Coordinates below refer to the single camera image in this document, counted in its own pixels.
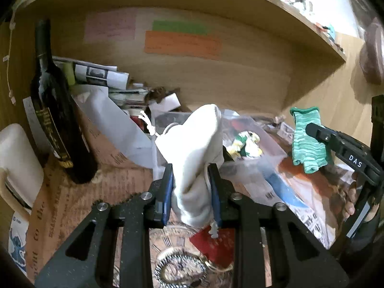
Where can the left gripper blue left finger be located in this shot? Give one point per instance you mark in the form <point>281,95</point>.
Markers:
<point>162,209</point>

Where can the red card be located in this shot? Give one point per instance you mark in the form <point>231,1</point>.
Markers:
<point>219,251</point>

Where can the clear plastic storage bin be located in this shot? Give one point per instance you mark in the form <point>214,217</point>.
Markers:
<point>257,176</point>

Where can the glass plate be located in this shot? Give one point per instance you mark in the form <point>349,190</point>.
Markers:
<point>175,261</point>

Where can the green sticky note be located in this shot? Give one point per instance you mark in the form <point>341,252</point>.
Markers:
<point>179,27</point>

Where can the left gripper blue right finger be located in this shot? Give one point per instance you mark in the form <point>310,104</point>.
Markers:
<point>220,195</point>

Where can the cream ceramic mug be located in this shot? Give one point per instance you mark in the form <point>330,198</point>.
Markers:
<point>24,172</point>

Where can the yellow patterned cloth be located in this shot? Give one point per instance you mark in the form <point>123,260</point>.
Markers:
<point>245,146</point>

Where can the pink sticky note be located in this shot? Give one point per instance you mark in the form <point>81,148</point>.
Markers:
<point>112,25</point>

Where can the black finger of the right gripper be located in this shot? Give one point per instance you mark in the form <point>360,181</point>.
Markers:
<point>324,134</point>

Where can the white drawstring pouch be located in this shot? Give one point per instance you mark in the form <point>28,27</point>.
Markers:
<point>190,147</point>

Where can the rolled newspaper stack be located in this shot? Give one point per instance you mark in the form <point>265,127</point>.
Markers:
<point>83,72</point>

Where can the small cardboard box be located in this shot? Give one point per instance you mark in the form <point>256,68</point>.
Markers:
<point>167,104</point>

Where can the person's hand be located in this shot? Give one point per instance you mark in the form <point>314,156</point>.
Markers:
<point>351,198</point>

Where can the dark wine bottle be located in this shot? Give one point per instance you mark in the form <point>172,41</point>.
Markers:
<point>56,111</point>

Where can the green striped sock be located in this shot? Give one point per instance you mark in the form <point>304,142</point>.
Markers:
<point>307,150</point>

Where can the white paper sheet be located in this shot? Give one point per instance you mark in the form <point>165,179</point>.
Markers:
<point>116,125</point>

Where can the orange sticky note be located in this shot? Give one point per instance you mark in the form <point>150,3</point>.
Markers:
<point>182,44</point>

